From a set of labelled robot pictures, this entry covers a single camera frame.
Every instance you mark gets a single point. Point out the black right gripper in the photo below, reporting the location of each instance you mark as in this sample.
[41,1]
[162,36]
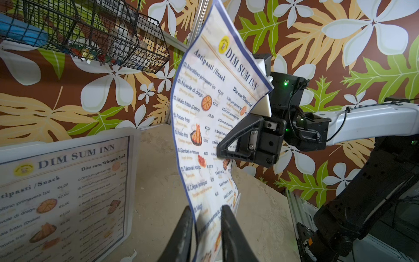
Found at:
[254,139]

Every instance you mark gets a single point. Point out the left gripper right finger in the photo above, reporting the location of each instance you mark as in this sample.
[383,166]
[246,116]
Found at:
[235,247]

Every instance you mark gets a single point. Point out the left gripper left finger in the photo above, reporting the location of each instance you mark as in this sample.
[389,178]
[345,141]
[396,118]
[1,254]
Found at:
[179,246]

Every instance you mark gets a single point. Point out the dim sum menu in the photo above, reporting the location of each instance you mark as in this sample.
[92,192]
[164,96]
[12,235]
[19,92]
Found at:
[62,203]
[215,88]

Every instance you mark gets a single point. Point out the white menu holder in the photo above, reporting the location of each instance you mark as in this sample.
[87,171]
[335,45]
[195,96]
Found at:
[236,204]
[65,196]

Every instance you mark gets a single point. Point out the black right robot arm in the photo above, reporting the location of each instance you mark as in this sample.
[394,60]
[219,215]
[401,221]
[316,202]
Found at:
[381,139]

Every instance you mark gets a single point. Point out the blue object in basket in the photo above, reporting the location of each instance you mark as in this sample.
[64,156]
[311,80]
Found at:
[22,32]

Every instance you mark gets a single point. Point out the black wire basket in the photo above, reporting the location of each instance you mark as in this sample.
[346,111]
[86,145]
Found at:
[113,33]

